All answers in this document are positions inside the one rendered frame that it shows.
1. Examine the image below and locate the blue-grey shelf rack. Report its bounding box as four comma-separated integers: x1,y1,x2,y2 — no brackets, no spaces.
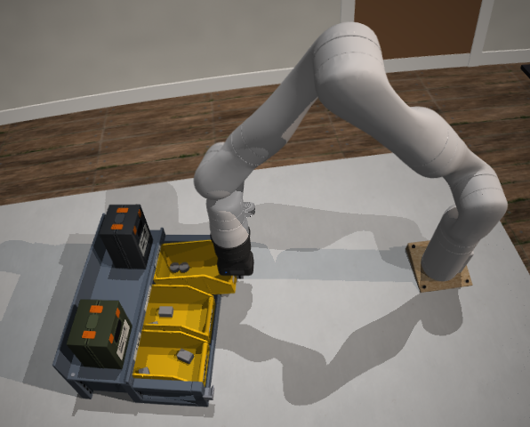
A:
52,213,221,407

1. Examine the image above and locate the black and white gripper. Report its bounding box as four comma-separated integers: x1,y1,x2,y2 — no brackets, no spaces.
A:
210,202,255,279

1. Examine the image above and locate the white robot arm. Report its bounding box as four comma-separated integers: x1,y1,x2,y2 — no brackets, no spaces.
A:
194,21,508,281

